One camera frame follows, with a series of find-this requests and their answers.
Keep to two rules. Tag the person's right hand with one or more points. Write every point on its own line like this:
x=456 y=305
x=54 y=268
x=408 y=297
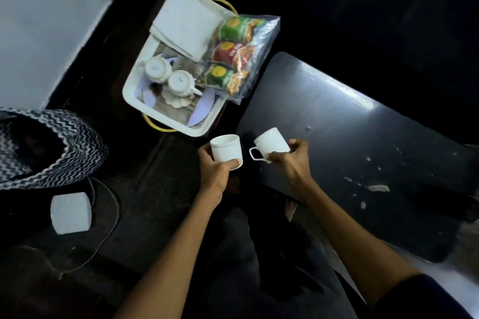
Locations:
x=293 y=165

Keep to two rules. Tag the person's left hand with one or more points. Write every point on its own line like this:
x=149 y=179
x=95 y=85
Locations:
x=213 y=175

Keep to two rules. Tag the person's right thumb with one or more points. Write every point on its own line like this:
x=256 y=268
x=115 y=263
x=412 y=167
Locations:
x=278 y=156

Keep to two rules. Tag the person's left thumb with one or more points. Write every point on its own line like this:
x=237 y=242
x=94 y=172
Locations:
x=230 y=164

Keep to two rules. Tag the person's left forearm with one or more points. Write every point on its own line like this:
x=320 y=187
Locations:
x=170 y=259

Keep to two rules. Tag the person's right forearm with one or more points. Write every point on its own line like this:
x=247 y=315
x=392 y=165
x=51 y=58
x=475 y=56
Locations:
x=353 y=242

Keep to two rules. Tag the white scalloped saucer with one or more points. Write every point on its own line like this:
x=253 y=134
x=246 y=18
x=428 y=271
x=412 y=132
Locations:
x=176 y=100

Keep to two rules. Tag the green and yellow snack packet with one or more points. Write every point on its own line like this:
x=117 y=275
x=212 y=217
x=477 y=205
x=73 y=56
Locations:
x=224 y=77

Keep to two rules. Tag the white rectangular tray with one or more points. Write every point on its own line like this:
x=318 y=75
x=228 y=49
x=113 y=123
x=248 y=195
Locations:
x=170 y=94

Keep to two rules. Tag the white ribbed cup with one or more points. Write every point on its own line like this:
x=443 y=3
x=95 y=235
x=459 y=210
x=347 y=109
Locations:
x=157 y=68
x=181 y=83

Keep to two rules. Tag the clear plastic bag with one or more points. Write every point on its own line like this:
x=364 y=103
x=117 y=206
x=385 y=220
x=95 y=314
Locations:
x=258 y=57

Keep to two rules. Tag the person's dark trousers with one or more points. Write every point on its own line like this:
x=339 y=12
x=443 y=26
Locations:
x=262 y=262

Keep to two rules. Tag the red snack packet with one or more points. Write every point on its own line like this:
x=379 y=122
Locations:
x=232 y=54

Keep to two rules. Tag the folded white cloth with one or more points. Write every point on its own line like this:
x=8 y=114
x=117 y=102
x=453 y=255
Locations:
x=185 y=21

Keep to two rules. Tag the white tissue roll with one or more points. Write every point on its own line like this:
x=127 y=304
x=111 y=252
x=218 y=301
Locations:
x=71 y=212

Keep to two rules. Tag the zigzag patterned bag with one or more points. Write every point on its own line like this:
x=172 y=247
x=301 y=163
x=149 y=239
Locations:
x=45 y=146

